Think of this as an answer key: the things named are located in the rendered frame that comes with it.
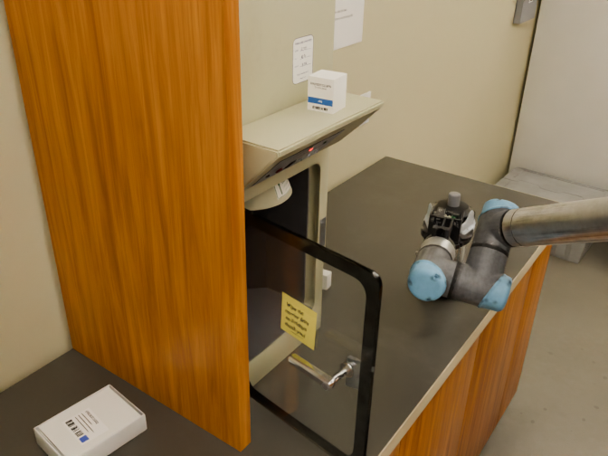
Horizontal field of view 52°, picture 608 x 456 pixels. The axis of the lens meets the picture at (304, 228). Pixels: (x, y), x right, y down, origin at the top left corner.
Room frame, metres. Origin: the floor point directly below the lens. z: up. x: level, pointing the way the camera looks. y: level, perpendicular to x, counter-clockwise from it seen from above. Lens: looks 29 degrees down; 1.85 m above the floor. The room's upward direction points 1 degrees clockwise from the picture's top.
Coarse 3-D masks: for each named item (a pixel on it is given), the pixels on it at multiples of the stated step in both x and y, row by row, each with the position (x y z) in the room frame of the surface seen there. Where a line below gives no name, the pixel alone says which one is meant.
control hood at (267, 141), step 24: (360, 96) 1.14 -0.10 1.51; (264, 120) 0.99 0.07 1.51; (288, 120) 1.00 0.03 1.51; (312, 120) 1.00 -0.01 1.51; (336, 120) 1.00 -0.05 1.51; (360, 120) 1.10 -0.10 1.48; (264, 144) 0.89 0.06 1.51; (288, 144) 0.89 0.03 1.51; (312, 144) 0.97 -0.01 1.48; (264, 168) 0.88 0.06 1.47
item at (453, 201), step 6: (456, 192) 1.36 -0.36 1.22; (450, 198) 1.35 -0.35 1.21; (456, 198) 1.34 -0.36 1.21; (438, 204) 1.35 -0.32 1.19; (444, 204) 1.35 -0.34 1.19; (450, 204) 1.35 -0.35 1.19; (456, 204) 1.34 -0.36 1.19; (462, 204) 1.36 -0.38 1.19; (468, 204) 1.36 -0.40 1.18; (450, 210) 1.32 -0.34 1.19; (456, 210) 1.32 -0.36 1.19; (462, 210) 1.33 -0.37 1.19; (468, 210) 1.33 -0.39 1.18
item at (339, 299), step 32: (256, 224) 0.88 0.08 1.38; (256, 256) 0.88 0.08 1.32; (288, 256) 0.83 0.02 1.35; (320, 256) 0.79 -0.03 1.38; (256, 288) 0.88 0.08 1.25; (288, 288) 0.83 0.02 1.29; (320, 288) 0.78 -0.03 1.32; (352, 288) 0.74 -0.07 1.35; (256, 320) 0.88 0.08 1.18; (320, 320) 0.78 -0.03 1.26; (352, 320) 0.74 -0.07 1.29; (256, 352) 0.88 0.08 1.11; (288, 352) 0.83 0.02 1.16; (320, 352) 0.78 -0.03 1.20; (352, 352) 0.74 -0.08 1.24; (256, 384) 0.89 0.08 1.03; (288, 384) 0.83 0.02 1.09; (352, 384) 0.74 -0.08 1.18; (288, 416) 0.83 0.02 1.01; (320, 416) 0.78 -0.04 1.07; (352, 416) 0.73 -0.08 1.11; (320, 448) 0.77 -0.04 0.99; (352, 448) 0.73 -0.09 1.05
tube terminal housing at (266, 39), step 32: (256, 0) 1.00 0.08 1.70; (288, 0) 1.07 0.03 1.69; (320, 0) 1.15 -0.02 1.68; (256, 32) 1.00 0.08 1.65; (288, 32) 1.07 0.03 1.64; (320, 32) 1.15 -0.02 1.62; (256, 64) 1.00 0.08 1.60; (288, 64) 1.07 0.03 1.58; (320, 64) 1.15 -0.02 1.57; (256, 96) 1.00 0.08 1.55; (288, 96) 1.07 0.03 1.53; (320, 160) 1.16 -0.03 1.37; (256, 192) 1.00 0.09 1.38; (320, 192) 1.17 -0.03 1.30
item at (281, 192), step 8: (280, 184) 1.10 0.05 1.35; (288, 184) 1.12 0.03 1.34; (264, 192) 1.06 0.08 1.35; (272, 192) 1.07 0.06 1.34; (280, 192) 1.09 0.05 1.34; (288, 192) 1.11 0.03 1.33; (248, 200) 1.05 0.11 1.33; (256, 200) 1.05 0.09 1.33; (264, 200) 1.06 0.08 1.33; (272, 200) 1.07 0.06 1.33; (280, 200) 1.08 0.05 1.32; (248, 208) 1.04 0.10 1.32; (256, 208) 1.05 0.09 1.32; (264, 208) 1.05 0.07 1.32
